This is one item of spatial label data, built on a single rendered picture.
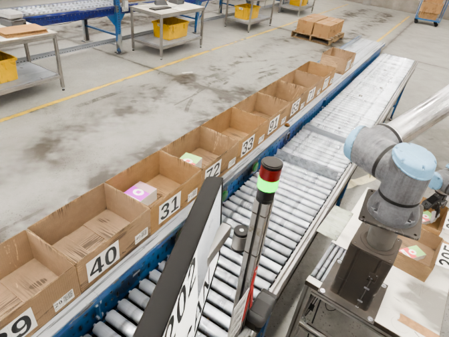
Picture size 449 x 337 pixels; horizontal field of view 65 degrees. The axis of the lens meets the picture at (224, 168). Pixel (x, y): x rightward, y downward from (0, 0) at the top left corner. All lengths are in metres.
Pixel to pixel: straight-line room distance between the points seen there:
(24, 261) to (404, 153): 1.51
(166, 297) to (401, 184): 0.96
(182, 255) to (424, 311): 1.43
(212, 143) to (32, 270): 1.22
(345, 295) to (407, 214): 0.52
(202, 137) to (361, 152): 1.14
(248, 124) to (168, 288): 1.95
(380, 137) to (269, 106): 1.51
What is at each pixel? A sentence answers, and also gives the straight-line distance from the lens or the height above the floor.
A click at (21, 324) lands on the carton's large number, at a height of 0.97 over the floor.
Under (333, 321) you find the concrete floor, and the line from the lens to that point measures 2.67.
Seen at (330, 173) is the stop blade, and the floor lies 0.78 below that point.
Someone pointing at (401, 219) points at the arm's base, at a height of 1.28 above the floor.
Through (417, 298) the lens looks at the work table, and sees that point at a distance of 1.98.
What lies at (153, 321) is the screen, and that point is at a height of 1.55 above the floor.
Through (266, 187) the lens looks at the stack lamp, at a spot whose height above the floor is 1.60.
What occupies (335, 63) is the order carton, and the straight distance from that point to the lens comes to 4.25.
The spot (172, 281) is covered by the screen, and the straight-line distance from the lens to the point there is 0.68.
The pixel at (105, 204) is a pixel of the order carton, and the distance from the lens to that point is 1.82.
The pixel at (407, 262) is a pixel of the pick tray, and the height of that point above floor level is 0.82.
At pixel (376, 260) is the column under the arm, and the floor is 1.06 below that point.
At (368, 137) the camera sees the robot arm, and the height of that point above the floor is 1.49.
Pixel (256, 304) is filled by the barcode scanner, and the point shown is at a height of 1.09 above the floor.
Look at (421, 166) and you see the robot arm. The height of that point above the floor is 1.50.
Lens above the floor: 2.09
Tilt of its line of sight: 34 degrees down
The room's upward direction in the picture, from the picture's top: 7 degrees clockwise
